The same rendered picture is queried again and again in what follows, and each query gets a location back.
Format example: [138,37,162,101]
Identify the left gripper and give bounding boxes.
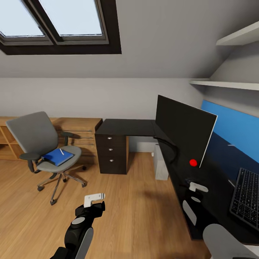
[76,201,105,219]

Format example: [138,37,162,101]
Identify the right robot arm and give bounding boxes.
[178,182,259,259]

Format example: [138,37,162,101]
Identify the folder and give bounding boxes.
[41,149,73,166]

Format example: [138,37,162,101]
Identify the keyboard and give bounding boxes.
[229,168,259,231]

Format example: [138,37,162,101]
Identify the monitor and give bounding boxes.
[153,95,218,168]

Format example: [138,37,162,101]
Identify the swivel chair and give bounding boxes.
[5,111,86,205]

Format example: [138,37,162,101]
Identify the notebook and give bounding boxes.
[229,180,236,187]

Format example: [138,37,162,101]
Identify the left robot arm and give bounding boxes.
[50,193,106,259]

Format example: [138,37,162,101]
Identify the mouse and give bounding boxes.
[186,177,199,185]

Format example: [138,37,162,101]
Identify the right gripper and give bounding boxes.
[178,185,203,201]

